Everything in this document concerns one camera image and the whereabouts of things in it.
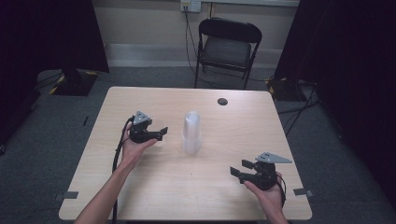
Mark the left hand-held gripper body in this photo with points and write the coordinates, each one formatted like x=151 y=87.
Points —
x=138 y=132

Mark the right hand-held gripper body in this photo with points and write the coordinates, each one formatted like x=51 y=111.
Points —
x=266 y=175

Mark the stack of clear plastic cups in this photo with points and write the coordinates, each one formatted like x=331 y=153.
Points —
x=191 y=132

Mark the person's left hand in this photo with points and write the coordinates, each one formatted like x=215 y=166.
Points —
x=132 y=152

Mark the person's right hand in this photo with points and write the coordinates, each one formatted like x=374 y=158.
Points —
x=271 y=199

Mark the grey tape strip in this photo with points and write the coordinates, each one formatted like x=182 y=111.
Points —
x=301 y=192
x=69 y=195

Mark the black stand base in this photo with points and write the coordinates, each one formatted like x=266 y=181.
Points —
x=281 y=90
x=74 y=82

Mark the black folding chair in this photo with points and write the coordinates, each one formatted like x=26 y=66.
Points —
x=229 y=49

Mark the black curtain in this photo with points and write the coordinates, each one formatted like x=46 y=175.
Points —
x=351 y=62
x=46 y=34

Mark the white wall socket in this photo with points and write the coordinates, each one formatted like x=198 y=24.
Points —
x=190 y=5

